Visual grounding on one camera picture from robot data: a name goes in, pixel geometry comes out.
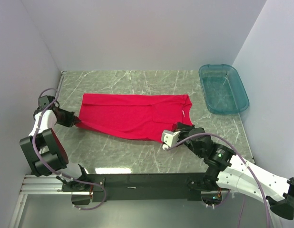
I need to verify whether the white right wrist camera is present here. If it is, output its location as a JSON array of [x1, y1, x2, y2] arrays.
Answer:
[[161, 130, 181, 151]]

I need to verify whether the red t shirt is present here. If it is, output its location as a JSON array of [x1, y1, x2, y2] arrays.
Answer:
[[76, 94, 192, 142]]

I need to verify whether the teal plastic bin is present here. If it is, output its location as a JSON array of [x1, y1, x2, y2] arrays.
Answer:
[[198, 64, 249, 115]]

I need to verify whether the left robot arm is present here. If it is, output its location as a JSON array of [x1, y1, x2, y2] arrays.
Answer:
[[20, 95, 90, 191]]

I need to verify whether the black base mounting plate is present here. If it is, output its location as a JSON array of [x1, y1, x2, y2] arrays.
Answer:
[[61, 173, 232, 202]]

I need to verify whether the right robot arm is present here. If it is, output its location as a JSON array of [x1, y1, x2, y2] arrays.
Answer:
[[174, 123, 294, 220]]

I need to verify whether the aluminium frame rail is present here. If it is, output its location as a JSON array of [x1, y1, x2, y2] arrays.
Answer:
[[20, 172, 273, 194]]

